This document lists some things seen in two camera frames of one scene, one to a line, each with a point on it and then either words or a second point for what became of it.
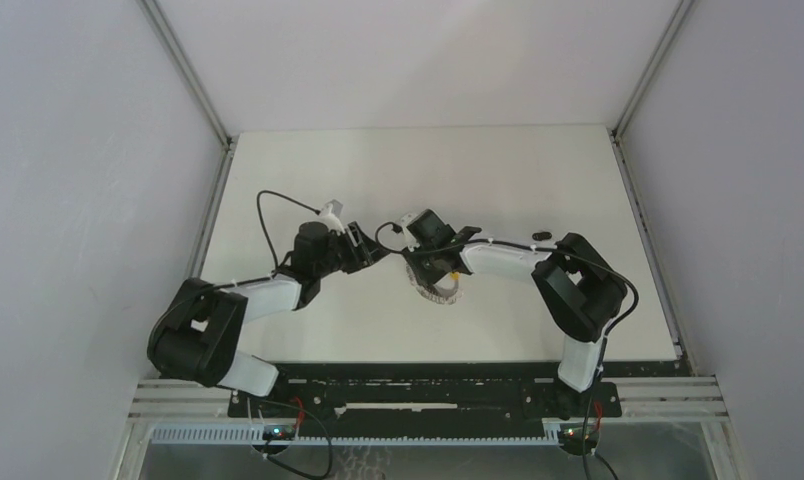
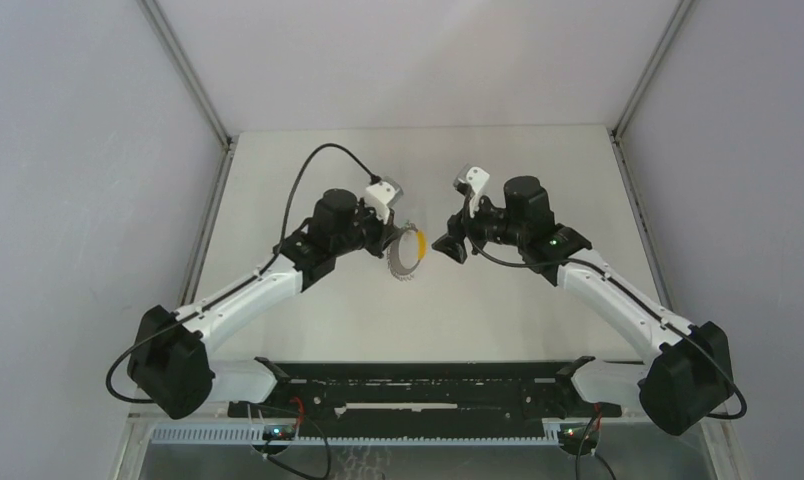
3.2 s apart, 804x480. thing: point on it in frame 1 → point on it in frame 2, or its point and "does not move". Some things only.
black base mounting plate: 421,395 does not move
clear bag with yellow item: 436,294 → 393,255
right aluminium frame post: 679,16 does not move
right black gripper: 424,277 → 451,244
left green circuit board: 279,432 does not move
